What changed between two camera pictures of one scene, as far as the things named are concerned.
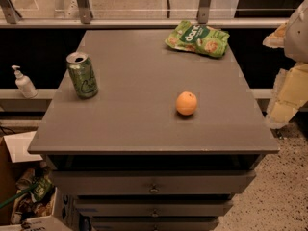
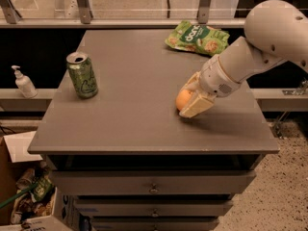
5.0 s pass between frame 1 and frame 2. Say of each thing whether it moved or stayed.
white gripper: moved
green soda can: stayed
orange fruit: stayed
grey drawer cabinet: stayed
